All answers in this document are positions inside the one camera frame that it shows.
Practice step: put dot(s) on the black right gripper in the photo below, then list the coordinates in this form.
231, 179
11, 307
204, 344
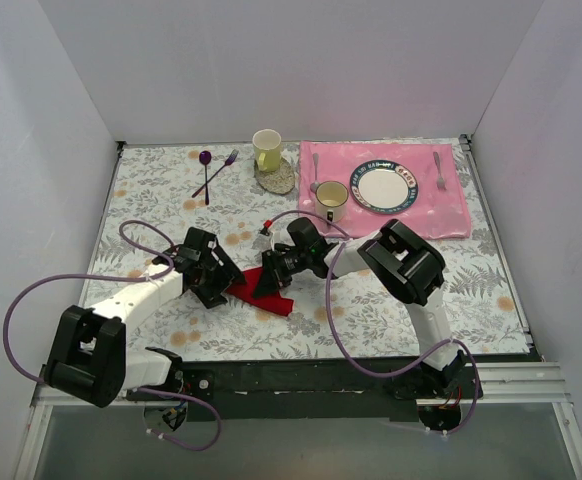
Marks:
275, 270

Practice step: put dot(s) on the white plate blue rim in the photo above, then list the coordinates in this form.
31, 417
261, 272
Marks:
383, 187

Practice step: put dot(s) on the purple spoon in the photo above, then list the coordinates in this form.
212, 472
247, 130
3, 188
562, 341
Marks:
205, 158

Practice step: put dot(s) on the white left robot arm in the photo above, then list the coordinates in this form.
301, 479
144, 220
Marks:
89, 358

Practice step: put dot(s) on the yellow ceramic mug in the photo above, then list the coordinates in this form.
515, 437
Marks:
267, 144

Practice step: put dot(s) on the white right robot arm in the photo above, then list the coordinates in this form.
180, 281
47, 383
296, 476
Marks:
409, 268

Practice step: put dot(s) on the silver spoon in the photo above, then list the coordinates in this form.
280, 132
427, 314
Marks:
315, 183

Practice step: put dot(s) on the floral tablecloth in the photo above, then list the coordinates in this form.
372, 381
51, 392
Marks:
151, 204

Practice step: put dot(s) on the purple fork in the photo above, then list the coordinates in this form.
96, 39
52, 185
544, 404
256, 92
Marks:
228, 161

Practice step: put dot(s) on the pink placemat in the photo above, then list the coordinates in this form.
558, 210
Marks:
436, 214

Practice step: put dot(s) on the silver fork on placemat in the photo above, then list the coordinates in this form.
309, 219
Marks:
440, 181

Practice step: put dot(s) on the speckled round coaster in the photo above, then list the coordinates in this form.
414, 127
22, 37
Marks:
280, 182

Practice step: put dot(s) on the aluminium frame rail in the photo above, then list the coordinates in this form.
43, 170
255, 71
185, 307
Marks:
523, 427

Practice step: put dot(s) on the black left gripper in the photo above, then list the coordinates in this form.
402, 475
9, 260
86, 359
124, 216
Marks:
216, 275

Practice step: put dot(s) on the red cloth napkin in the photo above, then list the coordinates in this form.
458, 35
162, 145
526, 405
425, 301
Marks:
273, 303

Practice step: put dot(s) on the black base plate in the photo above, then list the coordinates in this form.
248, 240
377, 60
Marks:
315, 389

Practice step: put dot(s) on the cream enamel mug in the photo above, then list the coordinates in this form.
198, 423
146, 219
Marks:
330, 200

